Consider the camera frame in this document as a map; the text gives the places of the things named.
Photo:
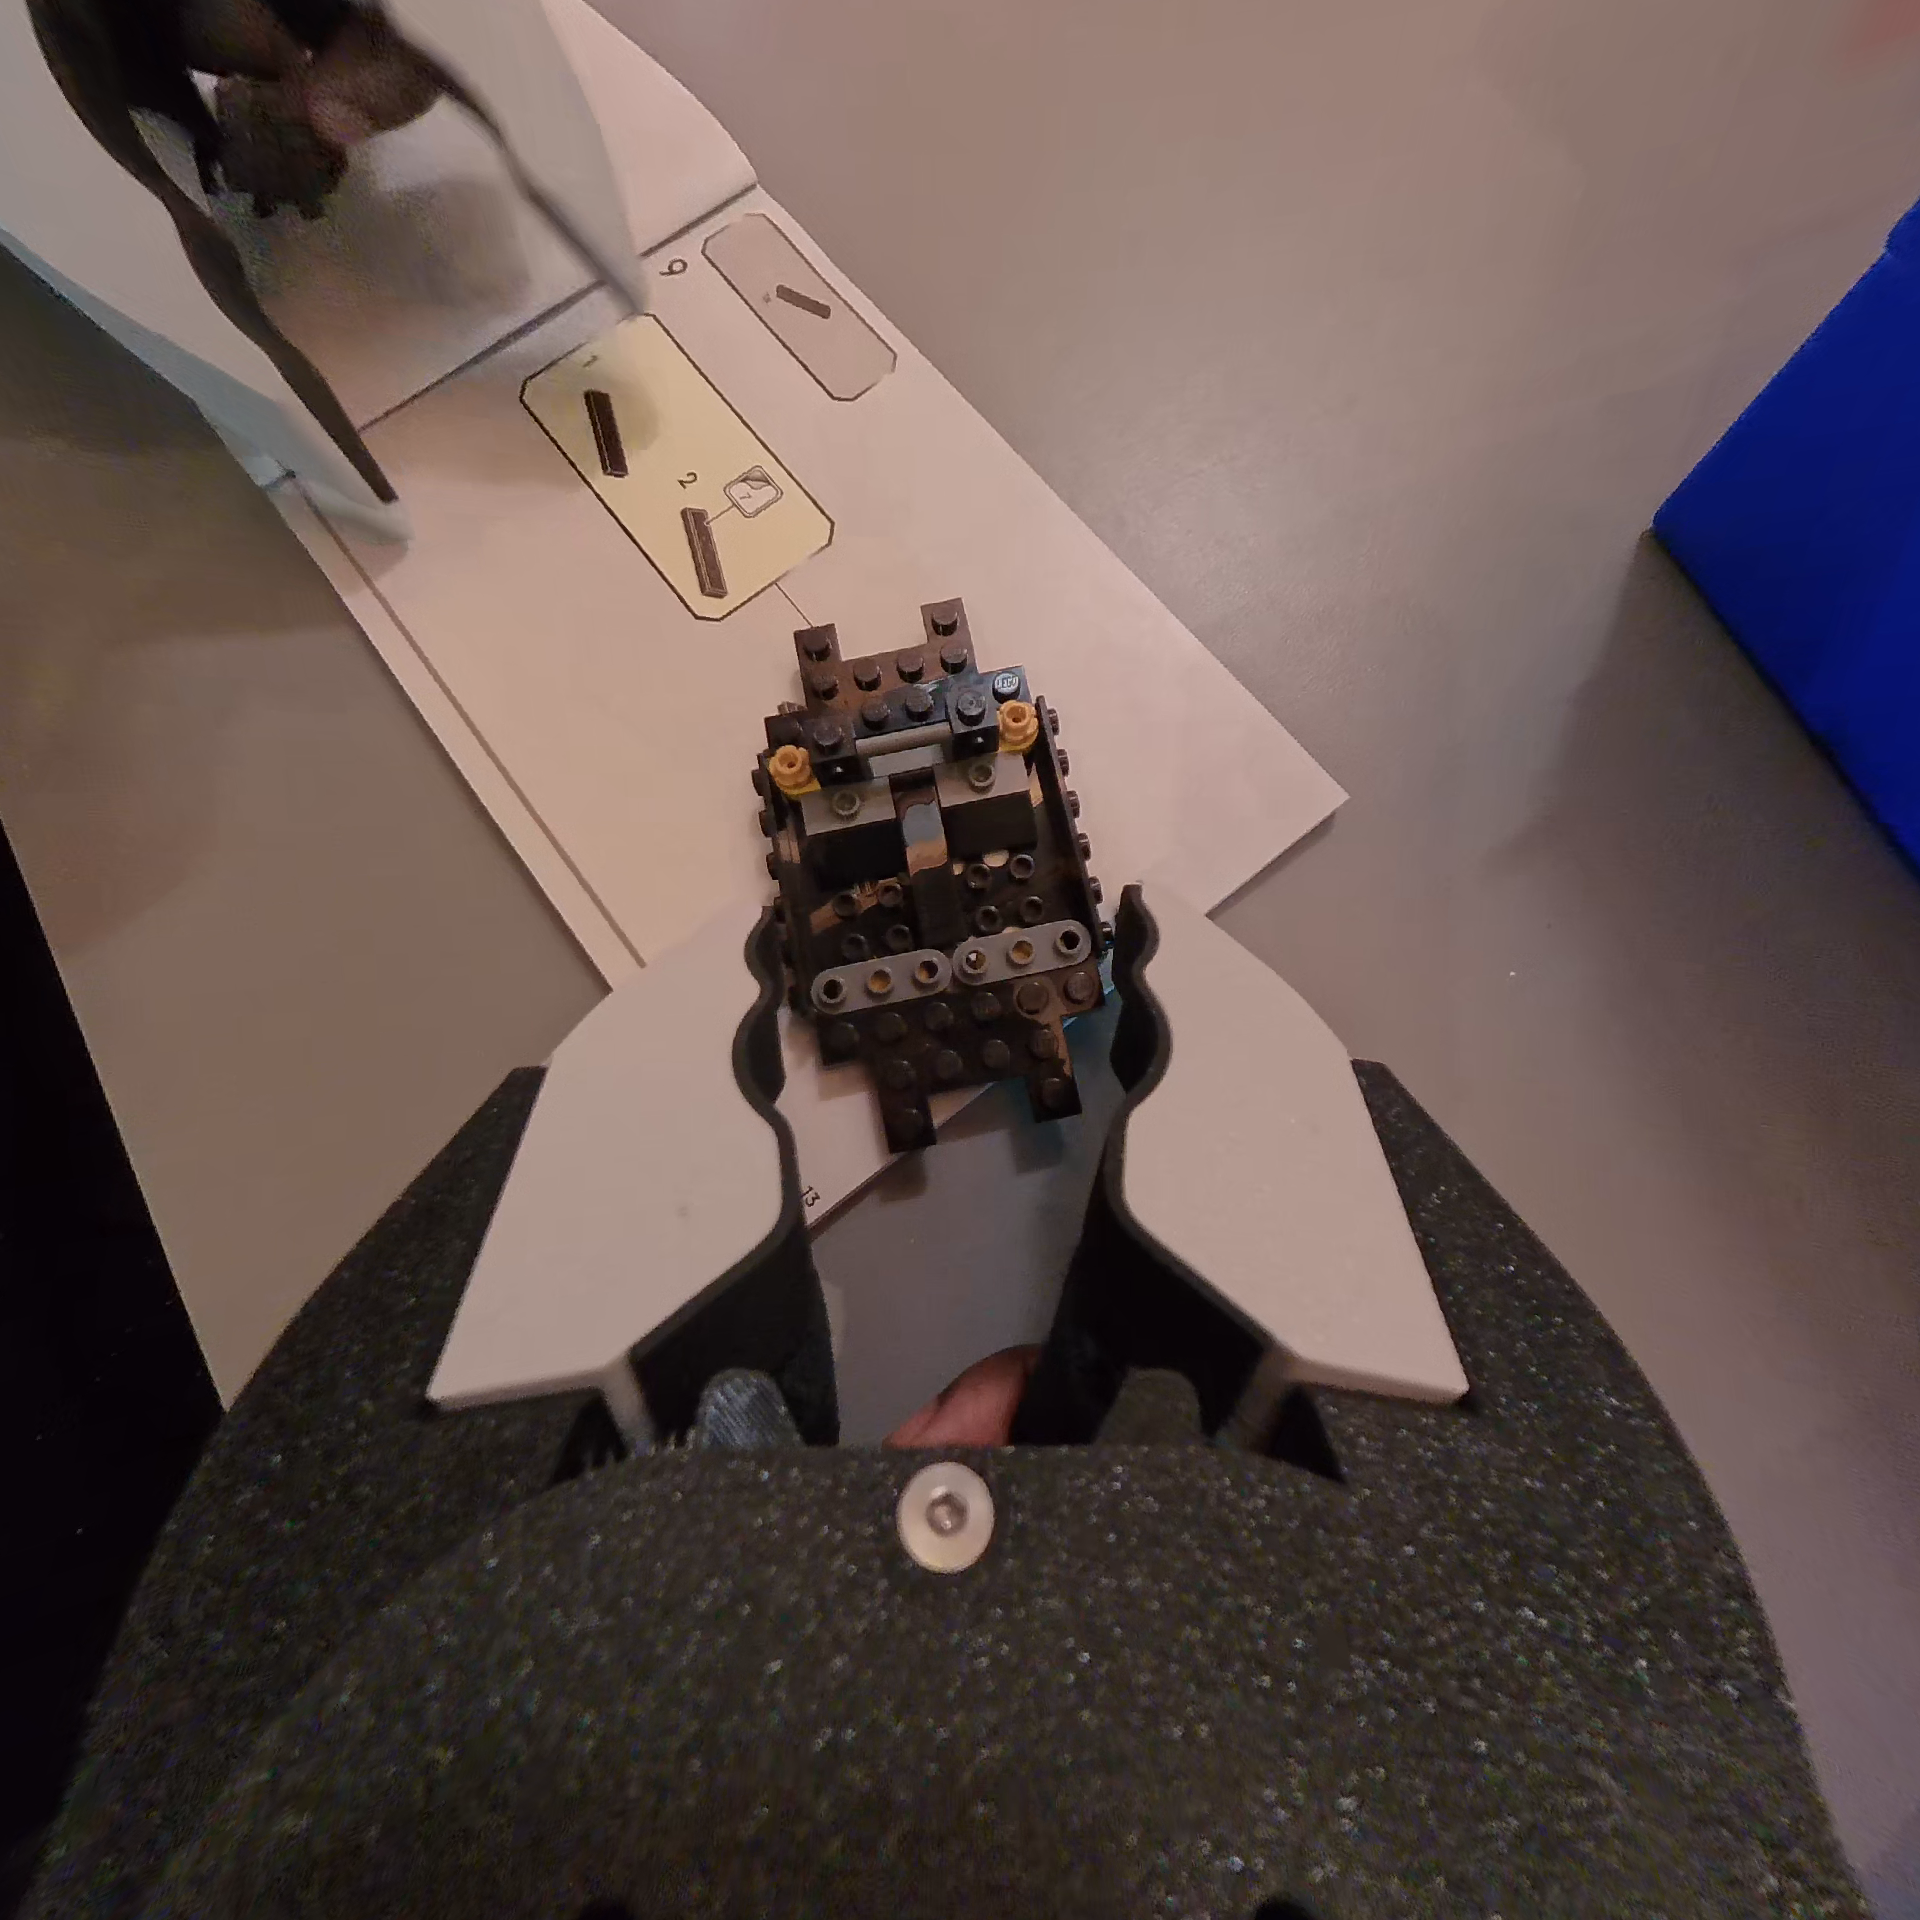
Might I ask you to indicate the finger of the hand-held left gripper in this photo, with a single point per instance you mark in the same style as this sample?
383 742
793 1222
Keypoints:
90 209
555 117

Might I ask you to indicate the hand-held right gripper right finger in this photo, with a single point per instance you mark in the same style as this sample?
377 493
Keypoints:
1292 1186

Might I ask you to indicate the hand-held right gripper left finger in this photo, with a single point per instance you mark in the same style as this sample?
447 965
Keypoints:
632 1199

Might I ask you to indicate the black lego model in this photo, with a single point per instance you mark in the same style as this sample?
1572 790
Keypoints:
916 1050

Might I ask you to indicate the white instruction booklet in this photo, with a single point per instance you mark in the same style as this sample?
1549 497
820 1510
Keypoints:
1050 597

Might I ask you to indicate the person's left hand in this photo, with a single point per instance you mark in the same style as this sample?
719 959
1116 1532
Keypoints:
377 83

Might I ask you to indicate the person's right hand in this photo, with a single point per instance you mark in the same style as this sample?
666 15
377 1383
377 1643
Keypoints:
969 1400

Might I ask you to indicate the black speckled clothing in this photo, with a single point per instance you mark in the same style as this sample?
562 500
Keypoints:
61 1199

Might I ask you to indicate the blue storage bin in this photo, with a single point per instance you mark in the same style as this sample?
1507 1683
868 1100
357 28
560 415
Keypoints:
1817 525

